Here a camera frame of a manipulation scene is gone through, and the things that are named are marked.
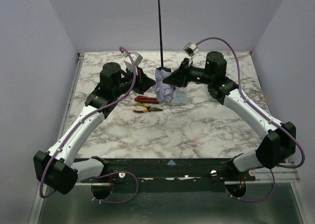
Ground clear plastic screw box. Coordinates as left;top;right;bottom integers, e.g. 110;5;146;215
171;87;188;105

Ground purple umbrella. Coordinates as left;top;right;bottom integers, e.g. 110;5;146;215
155;0;175;103

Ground yellow handled pliers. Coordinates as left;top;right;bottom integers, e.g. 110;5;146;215
133;102;163;114

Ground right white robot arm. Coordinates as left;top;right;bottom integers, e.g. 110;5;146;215
163;51;296;172

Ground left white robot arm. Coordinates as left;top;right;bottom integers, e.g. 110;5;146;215
33;62;156;194

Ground red black utility knife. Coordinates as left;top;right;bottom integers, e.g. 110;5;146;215
134;96;159;104

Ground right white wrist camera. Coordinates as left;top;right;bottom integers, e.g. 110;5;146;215
184;42;198;66

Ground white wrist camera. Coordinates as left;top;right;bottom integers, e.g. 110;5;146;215
123;52;143;72
184;42;198;66

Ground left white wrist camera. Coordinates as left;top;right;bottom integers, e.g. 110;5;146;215
123;52;143;72

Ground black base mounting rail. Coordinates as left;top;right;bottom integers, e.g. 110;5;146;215
83;159;255;193

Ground aluminium extrusion frame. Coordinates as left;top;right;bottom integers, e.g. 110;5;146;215
217;166;300;185

